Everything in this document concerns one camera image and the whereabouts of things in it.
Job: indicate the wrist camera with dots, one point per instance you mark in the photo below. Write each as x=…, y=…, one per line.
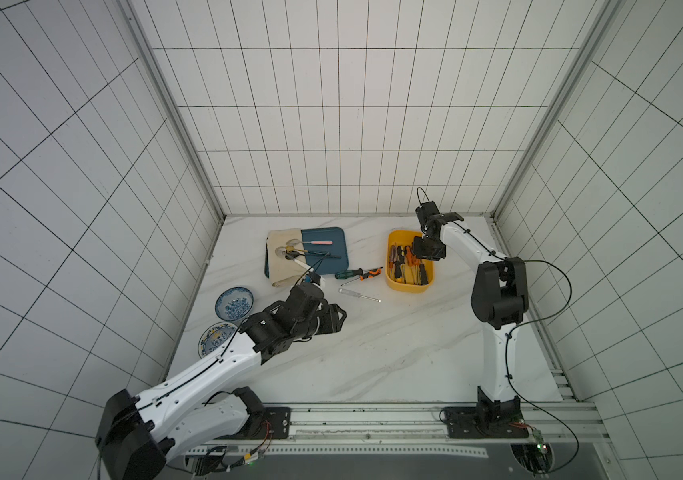
x=426, y=211
x=313, y=278

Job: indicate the teal placemat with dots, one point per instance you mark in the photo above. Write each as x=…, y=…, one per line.
x=328, y=266

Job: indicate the black yellow dotted screwdriver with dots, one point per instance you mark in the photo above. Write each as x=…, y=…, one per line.
x=423, y=274

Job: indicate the beige cloth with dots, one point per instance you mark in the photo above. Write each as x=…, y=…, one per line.
x=286, y=262

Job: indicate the small black yellow screwdriver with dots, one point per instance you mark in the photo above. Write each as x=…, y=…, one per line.
x=402, y=263

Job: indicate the blue patterned plate near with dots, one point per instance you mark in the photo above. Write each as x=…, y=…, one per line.
x=215, y=337

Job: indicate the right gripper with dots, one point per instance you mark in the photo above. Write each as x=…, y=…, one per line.
x=427, y=248

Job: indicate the green black screwdriver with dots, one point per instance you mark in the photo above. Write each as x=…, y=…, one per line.
x=350, y=274

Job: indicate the purple red screwdriver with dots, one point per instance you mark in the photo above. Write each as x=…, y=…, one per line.
x=391, y=257

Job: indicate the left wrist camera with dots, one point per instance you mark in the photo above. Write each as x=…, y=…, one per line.
x=313, y=278

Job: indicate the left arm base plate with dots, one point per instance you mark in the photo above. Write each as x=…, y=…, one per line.
x=271, y=423

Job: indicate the pink handled spoon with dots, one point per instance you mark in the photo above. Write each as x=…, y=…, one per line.
x=311, y=242

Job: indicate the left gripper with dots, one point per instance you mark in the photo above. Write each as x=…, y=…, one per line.
x=331, y=319

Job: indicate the white handled spoon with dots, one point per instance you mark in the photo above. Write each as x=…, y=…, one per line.
x=299, y=260

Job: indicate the blue patterned plate far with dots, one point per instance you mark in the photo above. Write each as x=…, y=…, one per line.
x=234, y=304

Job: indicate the yellow storage box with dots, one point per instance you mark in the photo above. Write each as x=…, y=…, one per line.
x=403, y=238

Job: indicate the small orange screwdriver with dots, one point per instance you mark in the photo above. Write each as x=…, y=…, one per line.
x=368, y=274

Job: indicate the blue patterned plate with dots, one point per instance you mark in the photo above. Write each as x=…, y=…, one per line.
x=234, y=304
x=215, y=337

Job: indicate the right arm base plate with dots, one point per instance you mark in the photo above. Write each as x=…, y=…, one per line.
x=467, y=423

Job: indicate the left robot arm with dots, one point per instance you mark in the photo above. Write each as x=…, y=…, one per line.
x=140, y=433

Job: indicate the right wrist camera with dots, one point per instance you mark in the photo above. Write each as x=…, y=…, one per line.
x=426, y=211

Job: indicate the long black yellow screwdriver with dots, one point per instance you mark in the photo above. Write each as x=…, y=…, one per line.
x=396, y=259

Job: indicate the dark handled spoon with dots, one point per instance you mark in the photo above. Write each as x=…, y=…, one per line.
x=317, y=254

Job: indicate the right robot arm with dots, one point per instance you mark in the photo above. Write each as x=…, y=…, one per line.
x=499, y=300

